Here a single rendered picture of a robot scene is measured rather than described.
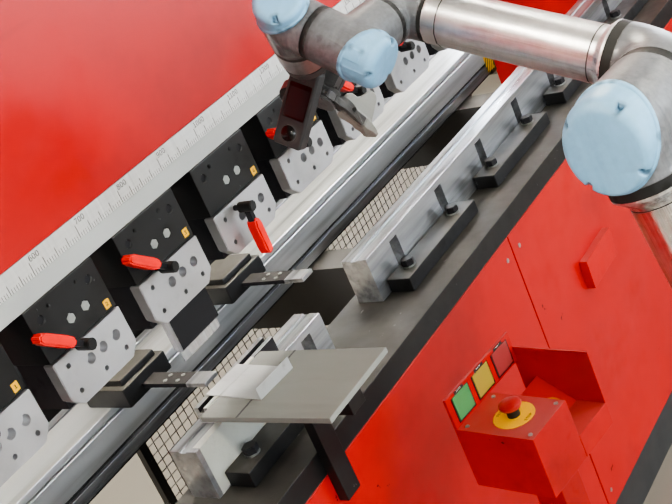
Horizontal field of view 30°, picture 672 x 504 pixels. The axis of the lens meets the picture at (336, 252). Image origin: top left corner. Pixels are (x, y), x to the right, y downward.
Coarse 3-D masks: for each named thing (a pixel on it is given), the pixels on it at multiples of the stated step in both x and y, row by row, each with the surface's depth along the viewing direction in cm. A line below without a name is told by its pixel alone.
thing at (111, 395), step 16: (144, 352) 221; (160, 352) 222; (128, 368) 218; (144, 368) 218; (160, 368) 221; (112, 384) 216; (128, 384) 215; (144, 384) 217; (160, 384) 215; (176, 384) 212; (192, 384) 210; (208, 384) 209; (96, 400) 219; (112, 400) 217; (128, 400) 215
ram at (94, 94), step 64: (0, 0) 172; (64, 0) 181; (128, 0) 191; (192, 0) 202; (320, 0) 229; (0, 64) 171; (64, 64) 180; (128, 64) 190; (192, 64) 201; (256, 64) 213; (0, 128) 170; (64, 128) 179; (128, 128) 189; (0, 192) 169; (64, 192) 178; (0, 256) 169; (64, 256) 177; (0, 320) 168
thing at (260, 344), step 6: (270, 336) 215; (258, 342) 215; (264, 342) 214; (270, 342) 215; (252, 348) 214; (258, 348) 213; (264, 348) 213; (270, 348) 215; (276, 348) 216; (246, 354) 213; (252, 354) 212; (240, 360) 212; (246, 360) 213; (234, 366) 211; (210, 396) 205; (204, 402) 204; (198, 408) 203; (204, 408) 202; (198, 414) 203
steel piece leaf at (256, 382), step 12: (288, 360) 201; (252, 372) 206; (264, 372) 204; (276, 372) 199; (240, 384) 204; (252, 384) 202; (264, 384) 197; (228, 396) 202; (240, 396) 200; (252, 396) 198; (264, 396) 197
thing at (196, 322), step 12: (204, 288) 204; (192, 300) 201; (204, 300) 203; (180, 312) 199; (192, 312) 201; (204, 312) 203; (216, 312) 205; (168, 324) 197; (180, 324) 199; (192, 324) 201; (204, 324) 203; (216, 324) 206; (168, 336) 199; (180, 336) 198; (192, 336) 201; (204, 336) 204; (180, 348) 199; (192, 348) 202
